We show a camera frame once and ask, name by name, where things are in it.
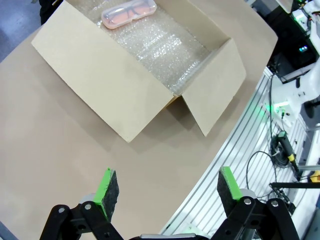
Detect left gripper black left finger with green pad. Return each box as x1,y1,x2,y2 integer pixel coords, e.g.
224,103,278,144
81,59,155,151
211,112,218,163
38,166,126,240

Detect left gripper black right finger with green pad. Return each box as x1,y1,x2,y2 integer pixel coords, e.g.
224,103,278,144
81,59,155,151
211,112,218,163
211,166,301,240

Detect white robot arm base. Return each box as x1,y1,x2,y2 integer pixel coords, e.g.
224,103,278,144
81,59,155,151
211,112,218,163
271,61,320,128

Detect translucent pink glasses case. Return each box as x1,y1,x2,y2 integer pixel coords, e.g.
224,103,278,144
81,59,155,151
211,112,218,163
100,0,158,30

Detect dark-framed glasses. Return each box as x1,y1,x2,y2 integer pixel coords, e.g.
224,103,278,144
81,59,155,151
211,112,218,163
109,1,153,23

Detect black metal bar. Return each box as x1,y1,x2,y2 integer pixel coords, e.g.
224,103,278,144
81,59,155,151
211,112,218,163
269,181,320,190

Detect yellow black plug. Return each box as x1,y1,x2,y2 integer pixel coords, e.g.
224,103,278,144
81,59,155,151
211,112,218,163
309,169,320,183

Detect open brown cardboard box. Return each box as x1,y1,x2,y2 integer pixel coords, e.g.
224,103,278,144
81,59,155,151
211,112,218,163
30,0,248,144

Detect clear bubble wrap sheet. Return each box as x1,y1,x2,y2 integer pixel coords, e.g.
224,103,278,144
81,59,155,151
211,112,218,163
74,0,213,97

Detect black electronics box, blue light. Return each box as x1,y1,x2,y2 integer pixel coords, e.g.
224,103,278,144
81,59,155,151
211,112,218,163
264,7,320,85

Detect tan cardboard panel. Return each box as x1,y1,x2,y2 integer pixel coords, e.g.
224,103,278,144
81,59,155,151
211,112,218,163
274,0,294,14

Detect white device with green light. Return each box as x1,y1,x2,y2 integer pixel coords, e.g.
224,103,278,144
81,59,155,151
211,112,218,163
289,0,320,33

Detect slotted aluminium base frame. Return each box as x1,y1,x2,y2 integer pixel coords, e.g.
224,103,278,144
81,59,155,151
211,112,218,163
159,66,320,240

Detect black looped cable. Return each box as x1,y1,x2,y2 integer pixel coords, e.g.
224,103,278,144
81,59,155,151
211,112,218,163
246,74,301,203

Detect black handheld tool, yellow ring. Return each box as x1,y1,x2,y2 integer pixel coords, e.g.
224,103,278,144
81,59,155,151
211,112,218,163
276,130,301,176

